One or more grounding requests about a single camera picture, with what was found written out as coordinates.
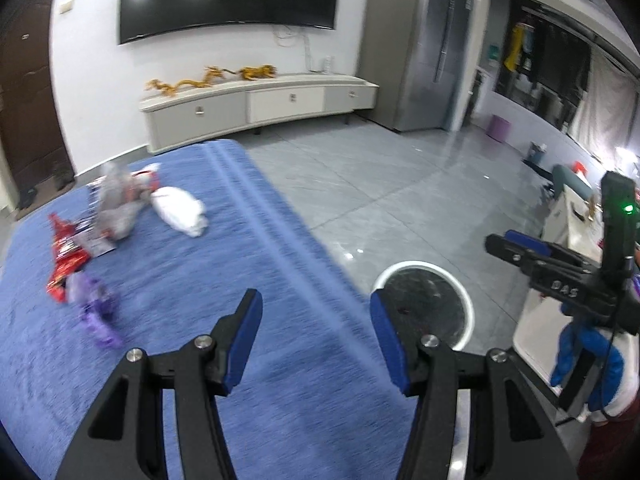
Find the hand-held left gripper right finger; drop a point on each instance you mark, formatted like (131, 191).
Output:
(390, 345)

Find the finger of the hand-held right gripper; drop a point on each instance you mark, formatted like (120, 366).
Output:
(525, 240)
(500, 250)

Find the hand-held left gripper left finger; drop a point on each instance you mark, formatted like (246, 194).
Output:
(245, 340)

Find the white rimmed trash bin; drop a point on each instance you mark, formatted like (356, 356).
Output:
(452, 282)

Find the purple wrapper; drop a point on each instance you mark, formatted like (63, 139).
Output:
(97, 310)

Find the silver foil bag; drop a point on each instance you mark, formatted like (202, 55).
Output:
(117, 205)

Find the red and white packet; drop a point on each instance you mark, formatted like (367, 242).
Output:
(146, 177)

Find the red snack wrapper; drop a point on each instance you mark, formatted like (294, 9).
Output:
(65, 260)

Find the person's right forearm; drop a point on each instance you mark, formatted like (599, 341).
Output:
(567, 355)

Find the blue blanket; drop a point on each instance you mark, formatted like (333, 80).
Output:
(200, 270)

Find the small dark bin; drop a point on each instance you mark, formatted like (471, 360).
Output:
(537, 154)

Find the white counter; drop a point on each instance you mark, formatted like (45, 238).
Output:
(542, 330)

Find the purple waste bin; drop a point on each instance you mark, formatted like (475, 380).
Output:
(498, 127)

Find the white hanging sheet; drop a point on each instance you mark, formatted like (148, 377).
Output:
(602, 105)

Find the white plastic bag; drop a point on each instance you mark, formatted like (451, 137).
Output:
(180, 210)

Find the grey printed flat packet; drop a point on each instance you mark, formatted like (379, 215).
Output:
(95, 244)

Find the yellow hanging garment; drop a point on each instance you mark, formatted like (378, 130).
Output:
(514, 50)

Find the silver refrigerator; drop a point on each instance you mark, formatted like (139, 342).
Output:
(425, 45)

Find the person's dark red pants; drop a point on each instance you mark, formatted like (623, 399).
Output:
(615, 450)

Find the white television cabinet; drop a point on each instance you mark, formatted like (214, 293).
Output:
(280, 102)

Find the dark shoes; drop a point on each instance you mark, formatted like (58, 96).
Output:
(47, 185)

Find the long golden dragon figurine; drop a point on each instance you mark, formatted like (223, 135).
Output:
(192, 81)

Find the short golden dragon figurine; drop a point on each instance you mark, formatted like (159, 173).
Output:
(257, 72)

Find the dark brown door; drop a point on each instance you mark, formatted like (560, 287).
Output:
(30, 100)

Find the wall light switch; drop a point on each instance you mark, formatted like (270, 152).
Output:
(65, 7)

